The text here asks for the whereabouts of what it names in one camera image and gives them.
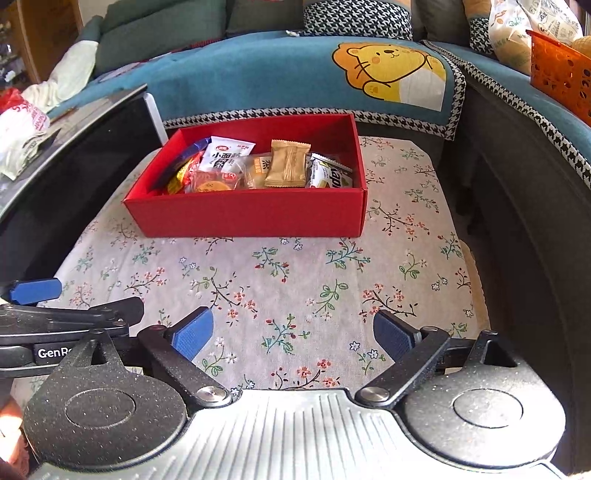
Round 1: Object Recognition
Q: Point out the yellow red snack packet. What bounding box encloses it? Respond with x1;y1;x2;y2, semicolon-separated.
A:
166;152;204;195

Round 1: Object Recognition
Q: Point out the white spicy gluten strip packet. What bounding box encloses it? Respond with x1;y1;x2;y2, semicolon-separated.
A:
198;136;256;173

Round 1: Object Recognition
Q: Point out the purple wafer biscuit packet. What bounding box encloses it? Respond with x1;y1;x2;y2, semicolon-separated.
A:
172;137;211;172

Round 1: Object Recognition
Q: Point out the white Kapron wafer packet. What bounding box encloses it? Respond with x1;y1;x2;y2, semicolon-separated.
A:
307;153;353;188

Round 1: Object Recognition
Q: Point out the black glass coffee table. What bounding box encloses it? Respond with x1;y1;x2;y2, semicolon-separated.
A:
1;86;167;282

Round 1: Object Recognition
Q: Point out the floral tablecloth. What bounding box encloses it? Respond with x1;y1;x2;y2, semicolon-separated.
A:
52;136;489;392

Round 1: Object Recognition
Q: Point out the white red plastic bag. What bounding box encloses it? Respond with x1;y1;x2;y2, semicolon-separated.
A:
1;82;59;181

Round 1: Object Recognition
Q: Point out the clear wrapped round pastry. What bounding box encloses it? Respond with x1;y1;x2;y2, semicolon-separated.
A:
190;171;242;193

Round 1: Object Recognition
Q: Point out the clear wrapped brown bun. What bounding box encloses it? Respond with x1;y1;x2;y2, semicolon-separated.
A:
242;153;273;189

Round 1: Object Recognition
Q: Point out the red cardboard box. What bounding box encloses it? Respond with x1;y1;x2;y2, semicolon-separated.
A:
123;114;369;238

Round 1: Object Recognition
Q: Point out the beige wrapped biscuit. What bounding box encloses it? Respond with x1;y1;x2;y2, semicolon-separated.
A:
264;140;311;188

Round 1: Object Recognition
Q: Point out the teal lion sofa cover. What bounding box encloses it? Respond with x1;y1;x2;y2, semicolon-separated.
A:
50;32;590;182

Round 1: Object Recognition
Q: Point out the orange plastic basket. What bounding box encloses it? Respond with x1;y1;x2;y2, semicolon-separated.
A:
527;30;590;124

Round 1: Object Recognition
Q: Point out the houndstooth orange cushion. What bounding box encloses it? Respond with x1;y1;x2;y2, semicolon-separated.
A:
301;0;413;41
463;0;494;56

